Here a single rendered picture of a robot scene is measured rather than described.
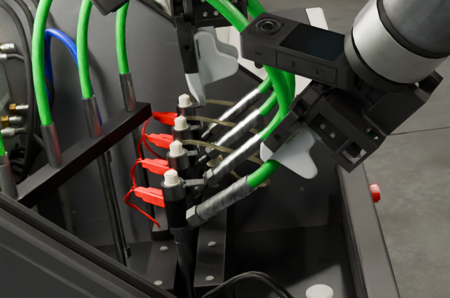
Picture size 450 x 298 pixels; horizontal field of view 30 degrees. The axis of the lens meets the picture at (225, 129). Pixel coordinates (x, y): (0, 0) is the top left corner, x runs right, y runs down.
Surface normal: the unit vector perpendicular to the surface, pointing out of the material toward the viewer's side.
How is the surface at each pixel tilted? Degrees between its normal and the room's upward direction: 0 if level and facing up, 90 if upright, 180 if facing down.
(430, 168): 0
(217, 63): 93
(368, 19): 71
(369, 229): 0
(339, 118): 103
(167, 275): 0
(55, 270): 90
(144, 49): 90
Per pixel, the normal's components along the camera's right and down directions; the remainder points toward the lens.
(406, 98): -0.56, 0.59
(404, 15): -0.75, 0.38
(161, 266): -0.12, -0.90
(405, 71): -0.13, 0.83
